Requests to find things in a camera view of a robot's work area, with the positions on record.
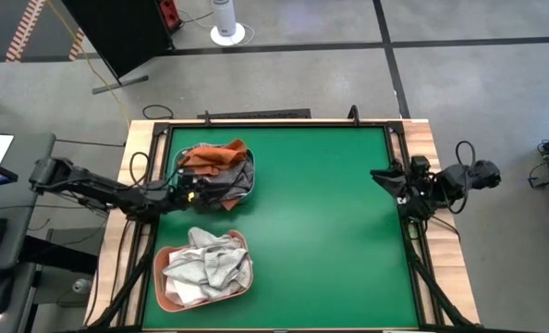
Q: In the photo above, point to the light grey waffle towel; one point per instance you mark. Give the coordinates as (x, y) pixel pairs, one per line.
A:
(214, 268)

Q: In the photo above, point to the black curved bracket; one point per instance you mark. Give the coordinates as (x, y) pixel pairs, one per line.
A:
(206, 118)
(354, 115)

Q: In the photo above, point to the orange plastic basket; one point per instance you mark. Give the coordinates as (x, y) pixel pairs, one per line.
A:
(160, 277)

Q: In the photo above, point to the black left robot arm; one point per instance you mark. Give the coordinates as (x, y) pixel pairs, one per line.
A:
(94, 187)

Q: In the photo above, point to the dark grey checked towel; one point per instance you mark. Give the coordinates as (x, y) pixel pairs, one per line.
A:
(235, 178)

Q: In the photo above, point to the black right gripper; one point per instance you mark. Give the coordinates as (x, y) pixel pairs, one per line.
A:
(420, 189)

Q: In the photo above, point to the orange towel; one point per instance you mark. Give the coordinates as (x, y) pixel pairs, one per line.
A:
(214, 157)

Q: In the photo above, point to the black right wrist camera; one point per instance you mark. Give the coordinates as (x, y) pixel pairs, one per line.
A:
(420, 165)

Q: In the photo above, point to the black floor bar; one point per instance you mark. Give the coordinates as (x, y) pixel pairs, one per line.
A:
(270, 114)

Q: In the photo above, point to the grey round caster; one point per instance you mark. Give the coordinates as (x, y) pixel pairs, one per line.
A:
(81, 285)

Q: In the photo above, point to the black stand under desk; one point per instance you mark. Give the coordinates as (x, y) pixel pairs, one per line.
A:
(62, 254)

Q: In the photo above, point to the teal plastic basket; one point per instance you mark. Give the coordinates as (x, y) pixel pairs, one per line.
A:
(253, 182)

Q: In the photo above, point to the grey desk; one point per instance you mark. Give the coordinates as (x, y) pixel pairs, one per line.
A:
(29, 208)

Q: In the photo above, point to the green table mat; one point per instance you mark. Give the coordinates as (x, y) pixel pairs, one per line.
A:
(311, 231)

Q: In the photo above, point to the grey metal foot bar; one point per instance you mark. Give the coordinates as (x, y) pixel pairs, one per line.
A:
(119, 84)

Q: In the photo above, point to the black frame strut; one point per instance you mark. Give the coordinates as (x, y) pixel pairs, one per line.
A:
(126, 282)
(434, 287)

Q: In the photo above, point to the red power strip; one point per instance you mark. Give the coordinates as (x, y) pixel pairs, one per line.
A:
(169, 11)

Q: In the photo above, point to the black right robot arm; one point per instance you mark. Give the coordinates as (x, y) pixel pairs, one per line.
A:
(459, 180)

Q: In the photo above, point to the white cylinder on round base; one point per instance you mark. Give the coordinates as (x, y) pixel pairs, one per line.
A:
(226, 18)

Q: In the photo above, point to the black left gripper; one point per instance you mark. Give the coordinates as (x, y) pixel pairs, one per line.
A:
(189, 189)

